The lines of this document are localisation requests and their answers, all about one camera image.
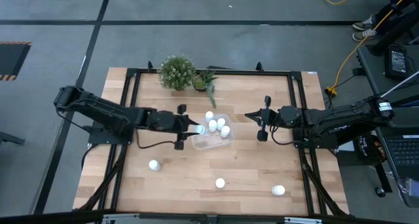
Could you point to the black desk frame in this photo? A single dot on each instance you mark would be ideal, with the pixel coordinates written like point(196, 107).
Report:
point(389, 40)

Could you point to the black rig crossbeam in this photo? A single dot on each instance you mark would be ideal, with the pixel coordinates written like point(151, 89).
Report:
point(65, 219)

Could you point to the clear plastic basket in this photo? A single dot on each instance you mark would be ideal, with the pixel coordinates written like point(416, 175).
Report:
point(209, 142)

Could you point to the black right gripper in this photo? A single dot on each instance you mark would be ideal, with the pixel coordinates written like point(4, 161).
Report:
point(271, 117)

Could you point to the bushy green potted plant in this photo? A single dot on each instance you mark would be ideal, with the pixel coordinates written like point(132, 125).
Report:
point(176, 73)

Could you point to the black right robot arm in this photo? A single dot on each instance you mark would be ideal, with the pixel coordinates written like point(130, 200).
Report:
point(340, 117)

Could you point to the person's shoe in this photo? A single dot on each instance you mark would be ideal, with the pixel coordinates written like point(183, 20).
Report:
point(363, 35)
point(363, 24)

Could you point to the black desk leg with caster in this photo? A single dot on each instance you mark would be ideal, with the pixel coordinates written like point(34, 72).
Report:
point(380, 192)

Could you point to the person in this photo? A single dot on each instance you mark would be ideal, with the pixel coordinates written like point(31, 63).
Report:
point(389, 16)

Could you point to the black bag with white text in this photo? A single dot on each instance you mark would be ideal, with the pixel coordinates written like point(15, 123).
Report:
point(365, 147)

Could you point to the dark desk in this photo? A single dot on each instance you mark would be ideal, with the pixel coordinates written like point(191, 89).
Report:
point(371, 71)

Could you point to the black laptop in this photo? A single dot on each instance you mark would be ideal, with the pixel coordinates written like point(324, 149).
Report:
point(404, 152)

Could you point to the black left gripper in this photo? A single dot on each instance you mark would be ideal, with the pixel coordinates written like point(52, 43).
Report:
point(167, 120)

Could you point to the black device with label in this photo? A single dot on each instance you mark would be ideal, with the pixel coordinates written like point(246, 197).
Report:
point(397, 62)

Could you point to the silver metal bracket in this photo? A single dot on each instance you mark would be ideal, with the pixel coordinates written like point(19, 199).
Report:
point(121, 220)
point(302, 221)

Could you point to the black metal table frame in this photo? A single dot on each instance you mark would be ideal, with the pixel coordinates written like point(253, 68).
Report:
point(245, 72)

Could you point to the white pill bottle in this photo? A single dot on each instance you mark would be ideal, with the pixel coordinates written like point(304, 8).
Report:
point(209, 115)
point(154, 165)
point(225, 131)
point(200, 129)
point(221, 123)
point(220, 183)
point(278, 190)
point(212, 125)

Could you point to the black stand leg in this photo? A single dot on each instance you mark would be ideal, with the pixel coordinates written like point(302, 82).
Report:
point(10, 138)

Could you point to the black mat with hazard stripes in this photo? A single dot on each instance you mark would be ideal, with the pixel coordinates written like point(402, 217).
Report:
point(13, 60)

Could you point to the potted succulent arrangement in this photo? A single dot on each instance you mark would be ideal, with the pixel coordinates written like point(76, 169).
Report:
point(200, 82)

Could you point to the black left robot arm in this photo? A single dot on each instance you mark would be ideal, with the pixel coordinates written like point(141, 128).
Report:
point(98, 107)

